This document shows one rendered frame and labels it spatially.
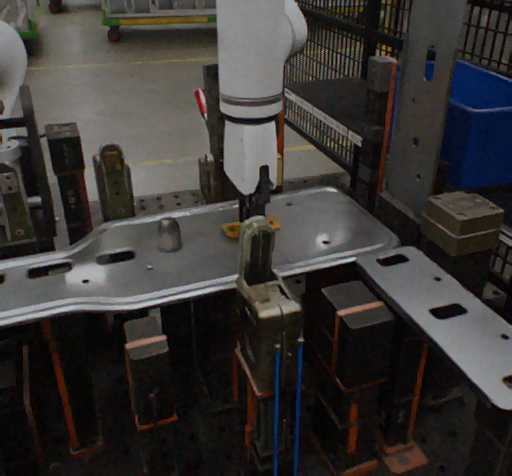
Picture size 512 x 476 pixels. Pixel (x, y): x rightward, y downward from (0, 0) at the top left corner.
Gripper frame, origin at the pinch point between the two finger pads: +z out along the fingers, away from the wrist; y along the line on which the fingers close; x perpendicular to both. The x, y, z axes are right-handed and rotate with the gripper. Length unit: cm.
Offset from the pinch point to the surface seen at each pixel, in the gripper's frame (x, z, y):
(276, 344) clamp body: -6.3, 2.8, 25.0
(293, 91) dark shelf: 33, 0, -58
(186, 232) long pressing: -9.4, 3.1, -3.0
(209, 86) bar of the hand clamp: -1.5, -15.3, -14.8
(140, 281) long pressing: -18.2, 3.0, 7.3
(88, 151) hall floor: -6, 103, -304
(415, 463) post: 16.4, 32.6, 25.0
